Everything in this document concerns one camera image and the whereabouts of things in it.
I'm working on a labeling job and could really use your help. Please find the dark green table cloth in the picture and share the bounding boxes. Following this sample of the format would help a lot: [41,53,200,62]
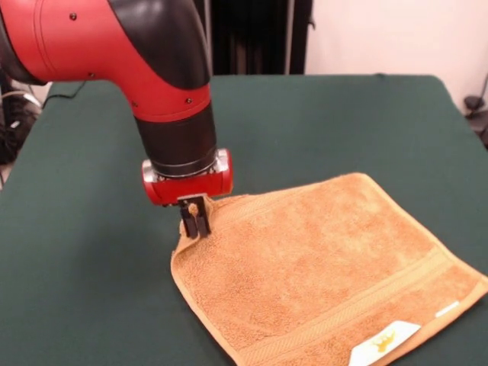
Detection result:
[0,73,488,366]

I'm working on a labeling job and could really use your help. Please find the bundle of dark cables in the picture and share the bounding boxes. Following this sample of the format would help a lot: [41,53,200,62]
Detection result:
[0,78,43,165]

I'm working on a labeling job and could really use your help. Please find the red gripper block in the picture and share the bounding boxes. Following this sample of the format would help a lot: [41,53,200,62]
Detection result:
[141,148,234,238]

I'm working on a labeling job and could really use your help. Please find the tan terry towel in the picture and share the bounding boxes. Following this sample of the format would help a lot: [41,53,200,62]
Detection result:
[170,172,488,366]

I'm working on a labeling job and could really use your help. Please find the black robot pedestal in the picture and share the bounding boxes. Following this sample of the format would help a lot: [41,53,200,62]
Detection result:
[207,0,316,76]

